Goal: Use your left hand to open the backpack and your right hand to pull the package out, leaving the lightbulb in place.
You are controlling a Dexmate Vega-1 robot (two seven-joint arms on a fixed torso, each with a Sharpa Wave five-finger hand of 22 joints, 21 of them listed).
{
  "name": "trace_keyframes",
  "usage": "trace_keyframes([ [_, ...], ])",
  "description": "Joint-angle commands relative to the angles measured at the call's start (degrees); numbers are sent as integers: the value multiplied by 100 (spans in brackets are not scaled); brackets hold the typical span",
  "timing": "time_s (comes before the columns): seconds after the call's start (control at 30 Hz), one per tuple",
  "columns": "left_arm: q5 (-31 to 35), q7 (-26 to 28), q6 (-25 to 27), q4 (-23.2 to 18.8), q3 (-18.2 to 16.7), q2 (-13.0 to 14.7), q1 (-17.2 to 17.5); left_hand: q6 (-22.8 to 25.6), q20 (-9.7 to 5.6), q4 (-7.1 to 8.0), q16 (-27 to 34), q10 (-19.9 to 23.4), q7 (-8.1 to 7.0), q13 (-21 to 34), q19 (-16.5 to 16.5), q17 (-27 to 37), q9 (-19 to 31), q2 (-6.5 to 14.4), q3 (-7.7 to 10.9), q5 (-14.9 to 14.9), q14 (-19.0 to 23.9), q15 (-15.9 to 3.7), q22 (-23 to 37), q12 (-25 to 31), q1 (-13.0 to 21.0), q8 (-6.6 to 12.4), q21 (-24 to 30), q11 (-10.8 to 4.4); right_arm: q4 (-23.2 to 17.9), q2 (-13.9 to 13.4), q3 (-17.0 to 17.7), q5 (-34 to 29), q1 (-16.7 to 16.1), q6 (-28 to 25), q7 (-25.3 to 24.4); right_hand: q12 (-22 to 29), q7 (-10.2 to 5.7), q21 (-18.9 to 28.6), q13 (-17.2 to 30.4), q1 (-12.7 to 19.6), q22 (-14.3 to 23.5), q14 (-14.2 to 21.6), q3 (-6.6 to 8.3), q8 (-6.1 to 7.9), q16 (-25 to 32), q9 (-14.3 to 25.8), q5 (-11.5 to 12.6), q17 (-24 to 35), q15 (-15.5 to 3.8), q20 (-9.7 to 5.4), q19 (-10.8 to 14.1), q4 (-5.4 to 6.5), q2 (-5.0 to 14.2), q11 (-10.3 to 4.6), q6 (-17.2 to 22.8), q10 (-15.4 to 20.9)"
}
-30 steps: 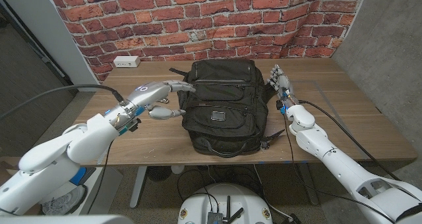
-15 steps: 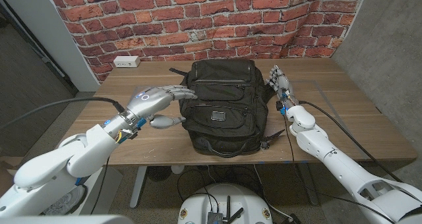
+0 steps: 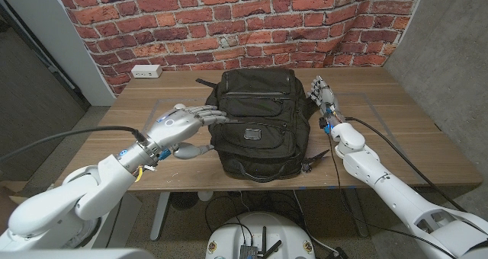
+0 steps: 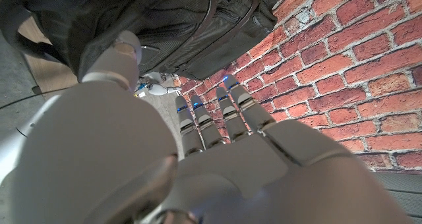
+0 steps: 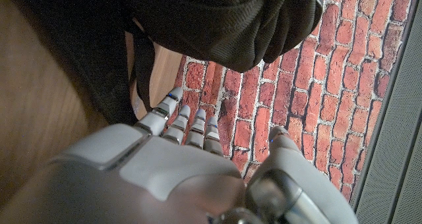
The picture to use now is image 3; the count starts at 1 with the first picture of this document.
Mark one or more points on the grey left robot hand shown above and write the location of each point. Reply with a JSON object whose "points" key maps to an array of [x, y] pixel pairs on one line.
{"points": [[175, 125]]}

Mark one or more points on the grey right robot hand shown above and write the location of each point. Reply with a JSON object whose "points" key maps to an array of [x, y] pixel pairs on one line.
{"points": [[328, 99]]}

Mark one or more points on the black backpack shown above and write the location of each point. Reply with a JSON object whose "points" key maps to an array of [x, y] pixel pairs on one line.
{"points": [[263, 129]]}

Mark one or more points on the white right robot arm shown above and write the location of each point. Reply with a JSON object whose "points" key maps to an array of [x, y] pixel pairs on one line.
{"points": [[396, 198]]}

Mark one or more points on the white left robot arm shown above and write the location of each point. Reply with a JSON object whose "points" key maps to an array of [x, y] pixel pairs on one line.
{"points": [[76, 202]]}

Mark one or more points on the white power outlet box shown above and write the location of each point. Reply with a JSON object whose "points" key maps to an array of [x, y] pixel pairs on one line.
{"points": [[146, 71]]}

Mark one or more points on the white table leg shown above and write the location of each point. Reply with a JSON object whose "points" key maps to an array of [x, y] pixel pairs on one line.
{"points": [[160, 217]]}

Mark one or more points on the grey table leg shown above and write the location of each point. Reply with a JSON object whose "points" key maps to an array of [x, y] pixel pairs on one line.
{"points": [[357, 213]]}

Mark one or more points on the red brick printed backdrop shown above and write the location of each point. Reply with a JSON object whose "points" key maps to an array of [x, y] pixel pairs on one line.
{"points": [[236, 23]]}

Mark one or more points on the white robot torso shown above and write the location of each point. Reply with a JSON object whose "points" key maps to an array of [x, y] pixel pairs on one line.
{"points": [[228, 238]]}

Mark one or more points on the black antenna device on torso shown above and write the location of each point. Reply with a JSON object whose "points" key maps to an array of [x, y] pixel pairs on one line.
{"points": [[249, 251]]}

